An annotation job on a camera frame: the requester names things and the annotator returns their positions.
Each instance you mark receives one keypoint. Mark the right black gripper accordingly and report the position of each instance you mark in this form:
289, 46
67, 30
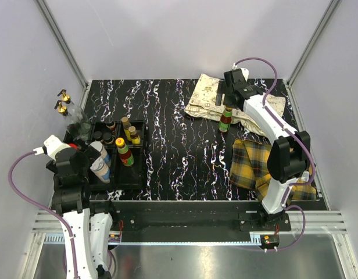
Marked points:
222, 89

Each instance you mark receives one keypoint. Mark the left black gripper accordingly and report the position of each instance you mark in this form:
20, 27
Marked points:
52, 165

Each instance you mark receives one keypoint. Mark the sago jar silver lid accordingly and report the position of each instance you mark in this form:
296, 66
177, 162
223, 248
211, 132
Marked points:
101, 170
104, 154

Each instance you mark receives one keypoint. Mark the tall green label sauce bottle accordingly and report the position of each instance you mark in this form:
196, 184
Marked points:
225, 120

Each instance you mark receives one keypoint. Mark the small dark spice jar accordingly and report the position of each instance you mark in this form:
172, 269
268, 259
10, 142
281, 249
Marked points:
97, 136
110, 124
108, 138

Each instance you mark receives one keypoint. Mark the short green label sauce bottle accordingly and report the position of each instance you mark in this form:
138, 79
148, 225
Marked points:
124, 152

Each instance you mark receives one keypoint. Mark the clear pump bottle gold top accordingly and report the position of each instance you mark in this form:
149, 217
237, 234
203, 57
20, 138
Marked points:
73, 108

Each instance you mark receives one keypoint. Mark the yellow label bottle brown cap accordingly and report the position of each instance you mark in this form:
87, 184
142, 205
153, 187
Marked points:
126, 125

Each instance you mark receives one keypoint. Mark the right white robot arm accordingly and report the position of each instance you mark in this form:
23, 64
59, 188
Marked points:
290, 149

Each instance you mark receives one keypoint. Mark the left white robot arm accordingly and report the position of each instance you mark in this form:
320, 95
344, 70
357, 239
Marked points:
85, 227

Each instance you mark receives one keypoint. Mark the black compartment organizer tray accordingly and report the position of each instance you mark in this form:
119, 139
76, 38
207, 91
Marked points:
121, 177

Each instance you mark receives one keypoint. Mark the yellow plaid cloth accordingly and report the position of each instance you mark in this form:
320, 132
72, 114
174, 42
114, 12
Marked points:
249, 167

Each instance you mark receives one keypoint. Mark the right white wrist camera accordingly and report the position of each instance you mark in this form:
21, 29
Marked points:
244, 71

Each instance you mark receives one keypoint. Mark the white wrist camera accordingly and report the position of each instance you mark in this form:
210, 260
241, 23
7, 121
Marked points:
244, 71
51, 147

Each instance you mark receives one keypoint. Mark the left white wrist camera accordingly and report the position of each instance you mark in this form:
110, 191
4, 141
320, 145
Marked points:
51, 147

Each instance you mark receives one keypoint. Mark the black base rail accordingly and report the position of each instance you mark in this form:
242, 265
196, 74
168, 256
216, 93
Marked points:
193, 222

